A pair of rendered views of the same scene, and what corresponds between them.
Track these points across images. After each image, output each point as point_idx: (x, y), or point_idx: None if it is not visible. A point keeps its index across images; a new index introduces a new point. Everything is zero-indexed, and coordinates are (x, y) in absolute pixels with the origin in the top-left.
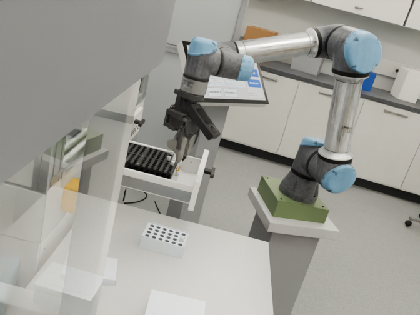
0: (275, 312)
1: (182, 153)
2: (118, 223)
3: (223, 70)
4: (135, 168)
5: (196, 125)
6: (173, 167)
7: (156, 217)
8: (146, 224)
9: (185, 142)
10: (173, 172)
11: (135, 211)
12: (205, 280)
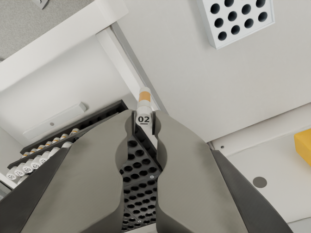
0: None
1: (170, 129)
2: (220, 90)
3: None
4: (154, 168)
5: None
6: (77, 135)
7: (153, 66)
8: (188, 61)
9: (173, 188)
10: (65, 128)
11: (167, 99)
12: None
